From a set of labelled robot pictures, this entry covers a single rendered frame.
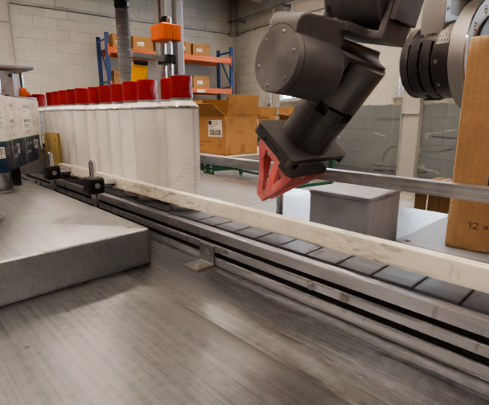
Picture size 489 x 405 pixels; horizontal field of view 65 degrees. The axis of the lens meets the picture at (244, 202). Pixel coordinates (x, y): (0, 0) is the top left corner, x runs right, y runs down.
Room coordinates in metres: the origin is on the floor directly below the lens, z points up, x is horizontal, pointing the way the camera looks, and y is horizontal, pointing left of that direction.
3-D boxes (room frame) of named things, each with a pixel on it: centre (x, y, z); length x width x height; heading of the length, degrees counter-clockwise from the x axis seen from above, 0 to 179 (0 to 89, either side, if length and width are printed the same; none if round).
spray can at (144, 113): (0.68, 0.17, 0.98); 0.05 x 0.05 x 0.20
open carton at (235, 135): (2.64, 0.11, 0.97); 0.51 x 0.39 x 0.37; 131
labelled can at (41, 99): (1.12, 0.58, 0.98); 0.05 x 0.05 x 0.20
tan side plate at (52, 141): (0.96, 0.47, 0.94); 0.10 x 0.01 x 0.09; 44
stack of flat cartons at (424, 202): (4.11, -2.29, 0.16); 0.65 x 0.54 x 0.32; 40
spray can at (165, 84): (0.66, 0.12, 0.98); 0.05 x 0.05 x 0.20
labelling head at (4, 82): (1.01, 0.60, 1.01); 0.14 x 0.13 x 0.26; 44
